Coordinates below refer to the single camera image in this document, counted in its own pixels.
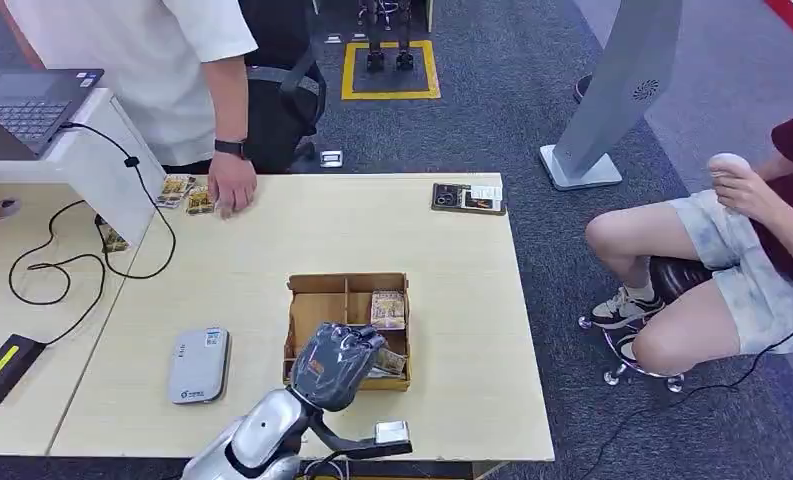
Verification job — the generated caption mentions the black robot legs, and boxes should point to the black robot legs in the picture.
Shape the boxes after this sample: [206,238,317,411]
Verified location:
[358,0,418,73]

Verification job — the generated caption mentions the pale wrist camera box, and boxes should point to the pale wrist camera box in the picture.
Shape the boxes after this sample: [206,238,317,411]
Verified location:
[374,419,413,447]

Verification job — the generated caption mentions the black floor cable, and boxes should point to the black floor cable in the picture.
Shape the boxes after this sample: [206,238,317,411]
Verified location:
[580,288,793,480]

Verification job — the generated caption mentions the dark grey laptop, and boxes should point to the dark grey laptop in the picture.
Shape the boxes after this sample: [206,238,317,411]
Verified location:
[0,67,106,161]

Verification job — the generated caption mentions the yellow bordered floor mat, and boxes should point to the yellow bordered floor mat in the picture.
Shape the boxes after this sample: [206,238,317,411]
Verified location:
[340,39,442,103]

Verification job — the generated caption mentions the yellow card with dark print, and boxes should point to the yellow card with dark print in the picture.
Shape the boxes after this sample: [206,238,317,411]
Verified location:
[184,186,218,217]

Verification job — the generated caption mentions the black adapter with yellow label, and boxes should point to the black adapter with yellow label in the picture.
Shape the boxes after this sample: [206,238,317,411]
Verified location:
[0,333,48,419]

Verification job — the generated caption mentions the black office chair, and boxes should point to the black office chair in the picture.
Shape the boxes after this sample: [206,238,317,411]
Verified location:
[236,0,328,176]

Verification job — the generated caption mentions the black stool with chrome castors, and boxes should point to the black stool with chrome castors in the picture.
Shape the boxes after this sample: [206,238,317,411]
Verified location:
[577,256,717,396]

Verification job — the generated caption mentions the standing person's left hand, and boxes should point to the standing person's left hand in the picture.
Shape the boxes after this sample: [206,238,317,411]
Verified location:
[206,153,259,221]

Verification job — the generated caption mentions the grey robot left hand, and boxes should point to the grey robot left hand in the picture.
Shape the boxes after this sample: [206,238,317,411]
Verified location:
[289,322,388,413]

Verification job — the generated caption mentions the wooden card box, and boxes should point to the wooden card box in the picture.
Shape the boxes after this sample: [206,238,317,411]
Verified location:
[282,272,413,393]

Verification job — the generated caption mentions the grey pillar stand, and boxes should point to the grey pillar stand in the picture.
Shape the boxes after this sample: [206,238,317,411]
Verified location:
[538,0,684,193]

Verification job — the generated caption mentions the black wristwatch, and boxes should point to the black wristwatch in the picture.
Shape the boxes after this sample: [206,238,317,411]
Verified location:
[213,138,249,161]

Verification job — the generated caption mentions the pale cables under desk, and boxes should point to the pale cables under desk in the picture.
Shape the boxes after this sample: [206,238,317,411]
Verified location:
[299,456,352,480]

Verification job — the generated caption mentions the white laptop stand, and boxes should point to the white laptop stand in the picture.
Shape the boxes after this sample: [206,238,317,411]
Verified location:
[0,88,166,247]

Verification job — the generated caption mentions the small yellow card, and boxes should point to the small yellow card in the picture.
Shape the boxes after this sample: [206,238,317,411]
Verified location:
[100,228,132,255]

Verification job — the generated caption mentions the grey flat router box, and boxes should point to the grey flat router box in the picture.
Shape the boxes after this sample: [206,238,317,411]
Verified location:
[166,326,232,406]

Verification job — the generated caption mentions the seated person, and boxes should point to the seated person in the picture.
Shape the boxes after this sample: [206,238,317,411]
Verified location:
[584,102,793,378]

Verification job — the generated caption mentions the seated person's hand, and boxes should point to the seated person's hand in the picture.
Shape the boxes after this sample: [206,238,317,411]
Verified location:
[707,165,780,225]

